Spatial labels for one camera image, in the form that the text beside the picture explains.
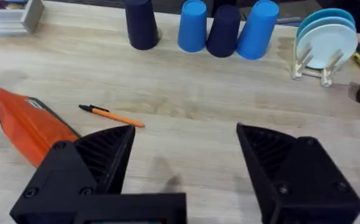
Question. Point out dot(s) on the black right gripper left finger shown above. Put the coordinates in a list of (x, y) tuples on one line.
[(74, 174)]

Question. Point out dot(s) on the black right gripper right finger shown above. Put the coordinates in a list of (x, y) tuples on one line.
[(295, 177)]

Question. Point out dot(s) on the orange zip bag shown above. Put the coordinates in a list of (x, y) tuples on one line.
[(27, 124)]

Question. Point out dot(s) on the orange pen with black cap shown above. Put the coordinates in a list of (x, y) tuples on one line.
[(111, 115)]

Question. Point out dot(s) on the white peg plate rack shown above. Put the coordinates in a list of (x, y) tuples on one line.
[(315, 67)]

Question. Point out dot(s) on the pale blue plate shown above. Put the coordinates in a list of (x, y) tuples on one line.
[(326, 45)]

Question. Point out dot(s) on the blue plastic cup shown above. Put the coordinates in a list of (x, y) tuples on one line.
[(256, 31), (192, 26)]

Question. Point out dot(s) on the dark navy plastic cup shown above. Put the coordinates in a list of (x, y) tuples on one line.
[(141, 24), (223, 31)]

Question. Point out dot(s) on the teal plate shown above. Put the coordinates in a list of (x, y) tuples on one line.
[(323, 13)]

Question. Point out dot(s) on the grey open box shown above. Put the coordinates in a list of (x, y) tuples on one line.
[(10, 15)]

